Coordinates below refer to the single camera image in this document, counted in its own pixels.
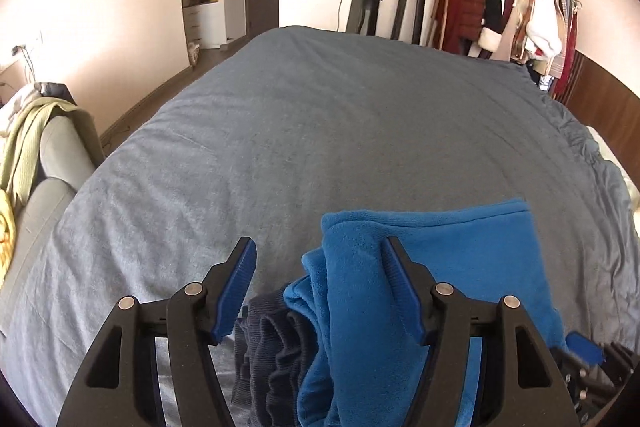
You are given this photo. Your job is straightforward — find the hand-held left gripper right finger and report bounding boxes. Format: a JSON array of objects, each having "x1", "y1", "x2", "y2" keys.
[{"x1": 382, "y1": 236, "x2": 583, "y2": 427}]

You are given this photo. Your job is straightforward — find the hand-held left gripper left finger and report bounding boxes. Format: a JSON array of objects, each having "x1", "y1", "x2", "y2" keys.
[{"x1": 56, "y1": 236, "x2": 258, "y2": 427}]

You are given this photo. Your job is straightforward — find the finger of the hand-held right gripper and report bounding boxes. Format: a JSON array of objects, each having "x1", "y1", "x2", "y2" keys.
[{"x1": 550, "y1": 331, "x2": 608, "y2": 370}]

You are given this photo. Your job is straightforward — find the blue fleece pants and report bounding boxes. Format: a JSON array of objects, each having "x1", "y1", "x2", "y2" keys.
[{"x1": 283, "y1": 199, "x2": 568, "y2": 427}]

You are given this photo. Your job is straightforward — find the grey bed blanket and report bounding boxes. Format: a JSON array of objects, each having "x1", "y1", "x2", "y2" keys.
[{"x1": 0, "y1": 25, "x2": 638, "y2": 427}]

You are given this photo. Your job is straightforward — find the pale green pillow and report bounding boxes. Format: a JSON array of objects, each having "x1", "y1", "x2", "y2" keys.
[{"x1": 586, "y1": 126, "x2": 618, "y2": 165}]

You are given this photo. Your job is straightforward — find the grey sofa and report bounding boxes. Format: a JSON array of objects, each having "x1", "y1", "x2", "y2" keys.
[{"x1": 0, "y1": 112, "x2": 107, "y2": 338}]

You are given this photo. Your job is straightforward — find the yellow cloth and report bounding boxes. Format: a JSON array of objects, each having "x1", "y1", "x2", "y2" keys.
[{"x1": 0, "y1": 189, "x2": 19, "y2": 288}]

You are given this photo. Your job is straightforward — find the green knitted cloth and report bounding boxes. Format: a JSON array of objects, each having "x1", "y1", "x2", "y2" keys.
[{"x1": 0, "y1": 98, "x2": 79, "y2": 210}]

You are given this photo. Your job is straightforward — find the black floor stand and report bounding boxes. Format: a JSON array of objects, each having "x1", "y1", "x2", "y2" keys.
[{"x1": 390, "y1": 0, "x2": 430, "y2": 44}]

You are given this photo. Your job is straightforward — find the white cloth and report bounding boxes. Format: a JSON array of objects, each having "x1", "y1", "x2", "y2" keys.
[{"x1": 0, "y1": 83, "x2": 43, "y2": 138}]

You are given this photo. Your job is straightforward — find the row of hanging clothes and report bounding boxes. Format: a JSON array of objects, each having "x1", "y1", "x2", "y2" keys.
[{"x1": 431, "y1": 0, "x2": 583, "y2": 95}]

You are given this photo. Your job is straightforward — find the dark navy corduroy garment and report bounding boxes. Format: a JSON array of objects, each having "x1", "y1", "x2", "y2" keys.
[{"x1": 231, "y1": 289, "x2": 321, "y2": 427}]

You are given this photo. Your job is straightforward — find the wooden wall panel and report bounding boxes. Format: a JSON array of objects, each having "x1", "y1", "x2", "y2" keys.
[{"x1": 567, "y1": 51, "x2": 640, "y2": 142}]

